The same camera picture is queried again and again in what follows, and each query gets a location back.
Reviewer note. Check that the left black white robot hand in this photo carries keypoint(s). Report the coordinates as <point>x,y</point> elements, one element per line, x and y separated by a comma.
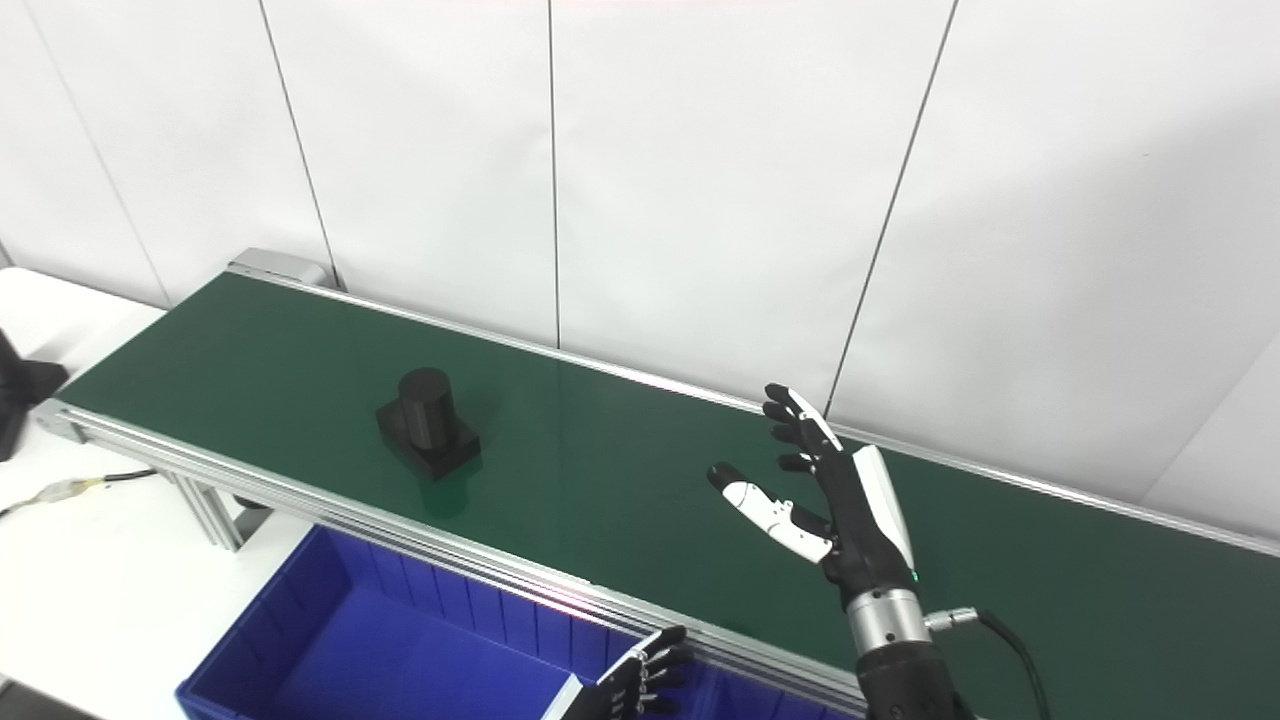
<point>625,690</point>

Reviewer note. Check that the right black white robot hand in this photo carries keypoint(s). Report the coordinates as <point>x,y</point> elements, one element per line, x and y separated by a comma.
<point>860,530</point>

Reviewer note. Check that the black cylinder part square base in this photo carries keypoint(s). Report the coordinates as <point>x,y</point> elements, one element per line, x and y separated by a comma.
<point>428,420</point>

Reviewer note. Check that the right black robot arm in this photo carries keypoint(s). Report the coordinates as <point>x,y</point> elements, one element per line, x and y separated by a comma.
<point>900,670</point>

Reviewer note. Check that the blue plastic bin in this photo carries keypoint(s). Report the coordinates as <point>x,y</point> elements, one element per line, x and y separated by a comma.
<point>380,650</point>

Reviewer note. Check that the aluminium conveyor leg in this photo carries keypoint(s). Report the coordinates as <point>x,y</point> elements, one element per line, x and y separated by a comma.
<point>210,510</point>

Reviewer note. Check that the grey conveyor motor housing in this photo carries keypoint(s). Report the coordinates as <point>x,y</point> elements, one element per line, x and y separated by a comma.
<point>285,265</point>

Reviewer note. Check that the black device on table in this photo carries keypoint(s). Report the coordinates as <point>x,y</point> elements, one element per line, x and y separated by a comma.
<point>25,395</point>

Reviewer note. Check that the green conveyor belt aluminium frame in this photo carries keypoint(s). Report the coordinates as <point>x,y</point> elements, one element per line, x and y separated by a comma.
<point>620,470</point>

